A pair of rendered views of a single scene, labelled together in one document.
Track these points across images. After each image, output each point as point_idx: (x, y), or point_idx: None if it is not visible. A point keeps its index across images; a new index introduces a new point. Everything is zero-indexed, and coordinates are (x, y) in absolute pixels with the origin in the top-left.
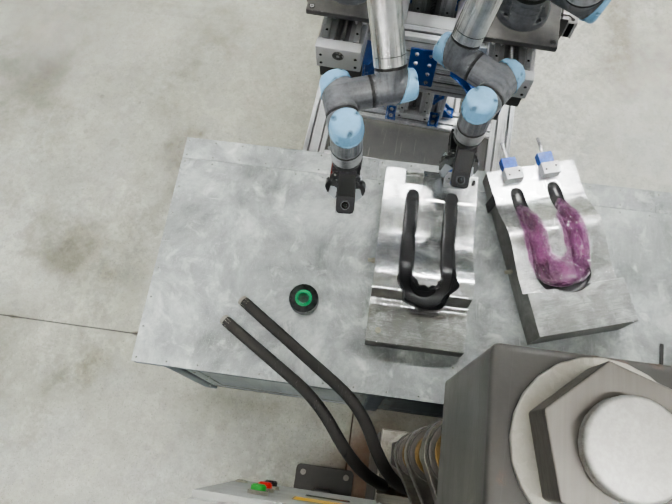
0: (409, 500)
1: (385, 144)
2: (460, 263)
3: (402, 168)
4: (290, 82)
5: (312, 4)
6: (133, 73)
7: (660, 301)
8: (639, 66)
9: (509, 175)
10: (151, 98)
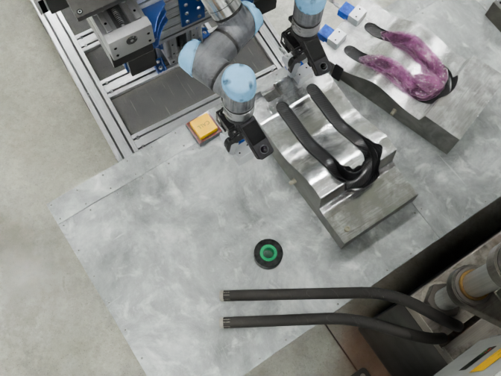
0: (490, 322)
1: (176, 95)
2: (364, 130)
3: (256, 93)
4: (38, 103)
5: (79, 10)
6: None
7: (499, 55)
8: None
9: (335, 40)
10: None
